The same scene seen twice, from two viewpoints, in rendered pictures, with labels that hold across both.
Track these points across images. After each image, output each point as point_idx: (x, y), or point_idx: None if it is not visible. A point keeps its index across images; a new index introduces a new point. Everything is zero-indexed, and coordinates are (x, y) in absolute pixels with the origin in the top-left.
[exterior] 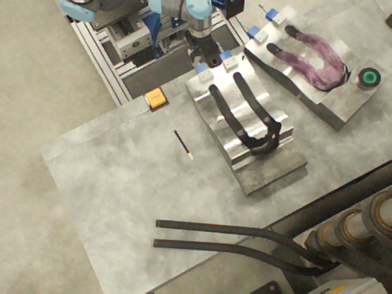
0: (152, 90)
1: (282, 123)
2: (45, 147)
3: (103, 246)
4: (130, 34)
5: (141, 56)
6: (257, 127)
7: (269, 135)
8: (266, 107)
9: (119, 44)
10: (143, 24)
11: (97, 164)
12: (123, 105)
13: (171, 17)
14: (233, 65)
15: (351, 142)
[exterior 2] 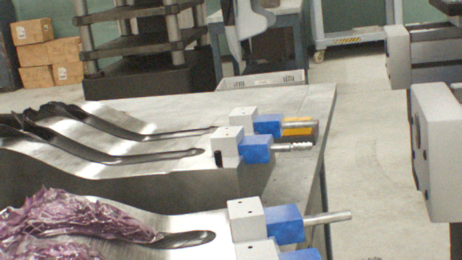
0: (315, 128)
1: (3, 140)
2: (330, 84)
3: (161, 100)
4: (404, 28)
5: (412, 138)
6: (53, 124)
7: (16, 115)
8: (69, 156)
9: (392, 25)
10: (421, 42)
11: (260, 102)
12: (326, 120)
13: None
14: (214, 133)
15: None
